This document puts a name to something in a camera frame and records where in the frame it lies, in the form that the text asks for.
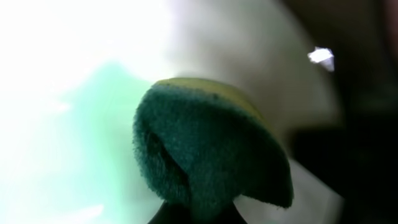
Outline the large dark green tray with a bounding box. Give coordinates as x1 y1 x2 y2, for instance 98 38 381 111
285 0 397 223

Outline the green and yellow sponge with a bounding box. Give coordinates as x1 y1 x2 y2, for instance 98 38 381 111
132 78 294 223

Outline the white plate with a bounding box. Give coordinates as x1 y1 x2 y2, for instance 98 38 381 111
1 1 341 223

